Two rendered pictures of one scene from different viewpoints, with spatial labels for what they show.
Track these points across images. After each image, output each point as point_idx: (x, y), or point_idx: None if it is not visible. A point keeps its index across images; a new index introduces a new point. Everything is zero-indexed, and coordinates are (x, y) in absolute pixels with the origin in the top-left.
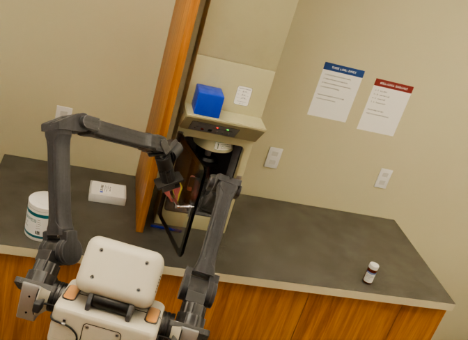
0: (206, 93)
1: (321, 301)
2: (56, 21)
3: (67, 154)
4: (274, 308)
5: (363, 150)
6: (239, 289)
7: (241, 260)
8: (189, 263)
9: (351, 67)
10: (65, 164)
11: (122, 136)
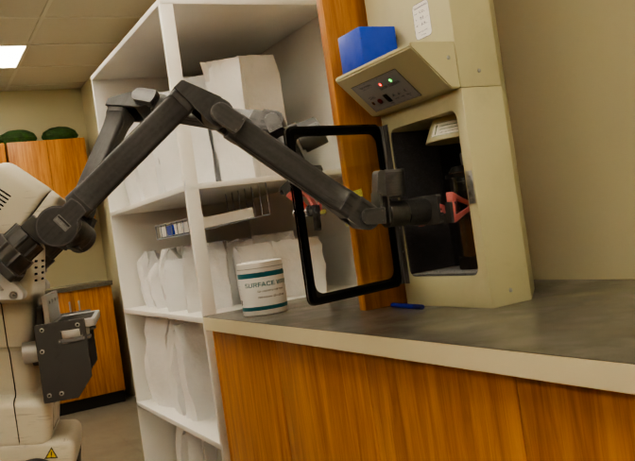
0: (343, 35)
1: (550, 414)
2: None
3: (111, 130)
4: (473, 438)
5: None
6: (405, 381)
7: (431, 326)
8: (342, 327)
9: None
10: (104, 140)
11: None
